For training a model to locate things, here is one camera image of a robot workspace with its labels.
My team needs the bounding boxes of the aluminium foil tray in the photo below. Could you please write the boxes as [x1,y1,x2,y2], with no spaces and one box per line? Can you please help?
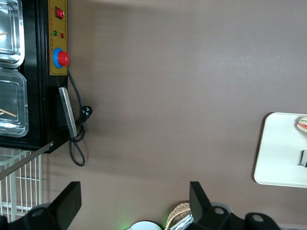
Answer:
[171,214,195,230]

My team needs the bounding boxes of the small black box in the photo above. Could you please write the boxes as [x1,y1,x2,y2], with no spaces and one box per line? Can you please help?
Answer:
[298,149,307,169]

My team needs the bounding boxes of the black power cord with plug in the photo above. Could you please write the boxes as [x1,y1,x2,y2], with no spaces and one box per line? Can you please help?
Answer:
[67,70,94,167]

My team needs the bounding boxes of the white wire rack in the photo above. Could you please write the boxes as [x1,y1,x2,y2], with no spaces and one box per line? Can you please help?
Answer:
[0,147,43,224]

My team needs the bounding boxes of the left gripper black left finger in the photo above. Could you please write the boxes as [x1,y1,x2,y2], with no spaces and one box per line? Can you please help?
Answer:
[0,181,83,230]

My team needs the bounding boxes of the steel food container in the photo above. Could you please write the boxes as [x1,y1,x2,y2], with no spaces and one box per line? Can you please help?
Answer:
[0,68,30,138]
[0,0,25,69]

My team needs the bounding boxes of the wrapped triangle sandwich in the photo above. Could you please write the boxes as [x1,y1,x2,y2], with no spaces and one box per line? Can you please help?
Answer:
[294,115,307,134]

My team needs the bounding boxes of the black machine with yellow panel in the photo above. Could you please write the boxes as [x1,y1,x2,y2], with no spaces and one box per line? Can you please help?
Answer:
[0,0,71,154]

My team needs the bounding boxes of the silver machine handle bar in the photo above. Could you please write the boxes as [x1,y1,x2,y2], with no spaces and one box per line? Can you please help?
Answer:
[58,86,78,139]

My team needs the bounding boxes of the light oval wicker basket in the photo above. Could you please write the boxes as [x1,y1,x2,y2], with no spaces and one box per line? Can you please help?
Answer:
[166,201,192,230]

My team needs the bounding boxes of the beige serving tray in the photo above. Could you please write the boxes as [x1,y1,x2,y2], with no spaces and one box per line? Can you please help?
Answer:
[253,112,307,188]

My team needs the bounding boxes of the thin silver metal strip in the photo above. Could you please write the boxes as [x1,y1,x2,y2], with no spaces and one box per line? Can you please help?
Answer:
[0,141,54,181]

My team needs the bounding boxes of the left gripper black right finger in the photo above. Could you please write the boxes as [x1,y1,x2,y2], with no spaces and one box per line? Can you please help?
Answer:
[189,181,282,230]

